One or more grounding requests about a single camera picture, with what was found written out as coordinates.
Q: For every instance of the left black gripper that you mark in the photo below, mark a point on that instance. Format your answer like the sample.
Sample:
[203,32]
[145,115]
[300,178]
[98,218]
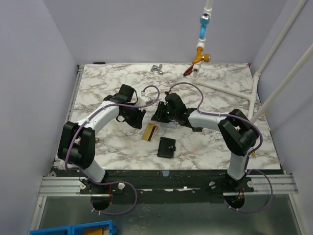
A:
[137,122]

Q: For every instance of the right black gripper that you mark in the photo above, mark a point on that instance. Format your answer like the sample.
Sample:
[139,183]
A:
[162,113]

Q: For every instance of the gold credit card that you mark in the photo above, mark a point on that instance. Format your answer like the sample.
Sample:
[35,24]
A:
[149,132]

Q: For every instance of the black leather card holder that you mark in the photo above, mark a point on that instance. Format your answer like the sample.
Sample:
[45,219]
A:
[166,148]

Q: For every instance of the silver grey credit card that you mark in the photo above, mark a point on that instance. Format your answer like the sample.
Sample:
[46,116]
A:
[168,125]

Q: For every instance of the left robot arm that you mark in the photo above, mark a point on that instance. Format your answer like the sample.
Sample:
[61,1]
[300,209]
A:
[77,143]

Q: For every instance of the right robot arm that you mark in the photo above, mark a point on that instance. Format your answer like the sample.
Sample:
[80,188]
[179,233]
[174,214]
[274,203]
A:
[239,134]

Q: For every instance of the small black card stack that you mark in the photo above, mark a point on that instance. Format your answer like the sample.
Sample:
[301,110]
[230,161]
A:
[197,129]

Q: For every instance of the silver metal clamp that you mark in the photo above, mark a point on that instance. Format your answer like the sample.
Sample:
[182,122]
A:
[157,68]

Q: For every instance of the orange pipe valve fitting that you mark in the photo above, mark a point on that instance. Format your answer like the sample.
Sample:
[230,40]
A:
[201,57]

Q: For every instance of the blue plastic bin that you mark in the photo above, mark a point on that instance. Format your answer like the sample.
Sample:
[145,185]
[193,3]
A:
[77,229]

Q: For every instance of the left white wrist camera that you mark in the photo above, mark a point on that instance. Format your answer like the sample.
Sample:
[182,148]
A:
[143,100]

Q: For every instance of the red handled tool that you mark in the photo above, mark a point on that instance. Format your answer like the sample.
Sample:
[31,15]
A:
[188,71]

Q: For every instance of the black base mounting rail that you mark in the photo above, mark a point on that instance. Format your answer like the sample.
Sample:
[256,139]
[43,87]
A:
[166,186]

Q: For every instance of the white PVC pipe frame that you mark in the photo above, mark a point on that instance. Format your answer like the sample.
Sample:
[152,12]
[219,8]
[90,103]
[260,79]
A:
[253,116]

